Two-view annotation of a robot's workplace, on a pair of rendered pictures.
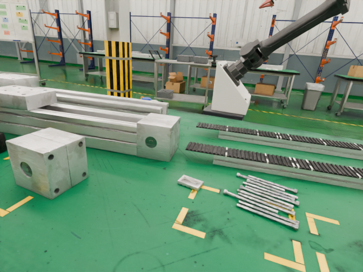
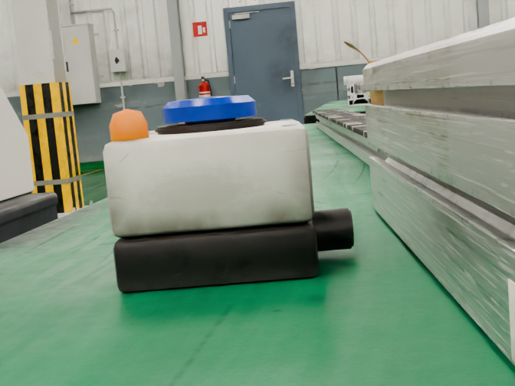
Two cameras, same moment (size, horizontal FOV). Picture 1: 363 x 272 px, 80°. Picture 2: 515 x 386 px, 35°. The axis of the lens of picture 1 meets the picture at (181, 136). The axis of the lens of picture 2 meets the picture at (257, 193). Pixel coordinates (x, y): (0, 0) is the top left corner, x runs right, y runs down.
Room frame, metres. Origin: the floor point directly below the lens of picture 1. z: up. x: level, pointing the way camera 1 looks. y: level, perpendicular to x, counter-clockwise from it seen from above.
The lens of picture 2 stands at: (0.94, 0.51, 0.85)
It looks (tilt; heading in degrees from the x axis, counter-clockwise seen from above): 7 degrees down; 260
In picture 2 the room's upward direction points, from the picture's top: 5 degrees counter-clockwise
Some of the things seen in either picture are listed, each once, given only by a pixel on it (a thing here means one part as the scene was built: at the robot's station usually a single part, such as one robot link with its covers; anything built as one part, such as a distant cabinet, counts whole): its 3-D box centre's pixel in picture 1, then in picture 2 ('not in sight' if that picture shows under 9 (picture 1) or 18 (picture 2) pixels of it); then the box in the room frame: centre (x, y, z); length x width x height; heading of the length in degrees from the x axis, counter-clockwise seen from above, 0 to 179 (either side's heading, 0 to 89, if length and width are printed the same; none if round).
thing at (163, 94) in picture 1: (180, 83); not in sight; (3.87, 0.08, 0.50); 1.03 x 0.55 x 1.01; 84
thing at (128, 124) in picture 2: not in sight; (128, 123); (0.93, 0.18, 0.85); 0.01 x 0.01 x 0.01
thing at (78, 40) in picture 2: not in sight; (83, 90); (1.26, -11.47, 1.14); 1.30 x 0.28 x 2.28; 162
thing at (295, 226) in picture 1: (265, 215); not in sight; (0.32, -0.16, 0.78); 0.11 x 0.01 x 0.01; 61
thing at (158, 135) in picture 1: (160, 134); not in sight; (0.56, 0.06, 0.83); 0.12 x 0.09 x 0.10; 169
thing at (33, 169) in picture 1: (55, 157); not in sight; (0.39, 0.25, 0.83); 0.11 x 0.10 x 0.10; 158
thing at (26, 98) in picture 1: (21, 101); not in sight; (0.64, 0.50, 0.87); 0.16 x 0.11 x 0.07; 79
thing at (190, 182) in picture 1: (190, 182); not in sight; (0.40, -0.03, 0.78); 0.05 x 0.03 x 0.01; 63
